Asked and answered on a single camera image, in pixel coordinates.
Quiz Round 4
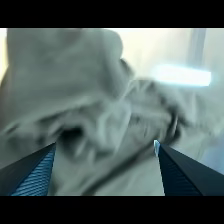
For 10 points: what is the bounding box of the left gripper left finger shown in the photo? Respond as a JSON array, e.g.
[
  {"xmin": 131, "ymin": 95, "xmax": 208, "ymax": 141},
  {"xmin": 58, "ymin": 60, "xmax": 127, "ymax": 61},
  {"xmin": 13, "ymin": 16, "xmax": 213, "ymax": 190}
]
[{"xmin": 0, "ymin": 142, "xmax": 57, "ymax": 197}]

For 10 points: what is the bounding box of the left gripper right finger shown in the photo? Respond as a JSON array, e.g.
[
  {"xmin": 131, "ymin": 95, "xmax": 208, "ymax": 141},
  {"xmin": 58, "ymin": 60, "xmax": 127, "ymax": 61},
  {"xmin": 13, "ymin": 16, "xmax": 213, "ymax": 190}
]
[{"xmin": 153, "ymin": 139, "xmax": 224, "ymax": 197}]

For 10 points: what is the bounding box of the grey garment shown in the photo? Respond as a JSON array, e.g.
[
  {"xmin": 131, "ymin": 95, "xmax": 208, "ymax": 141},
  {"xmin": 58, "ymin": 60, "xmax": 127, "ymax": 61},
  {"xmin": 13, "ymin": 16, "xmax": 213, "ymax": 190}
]
[{"xmin": 0, "ymin": 27, "xmax": 224, "ymax": 197}]

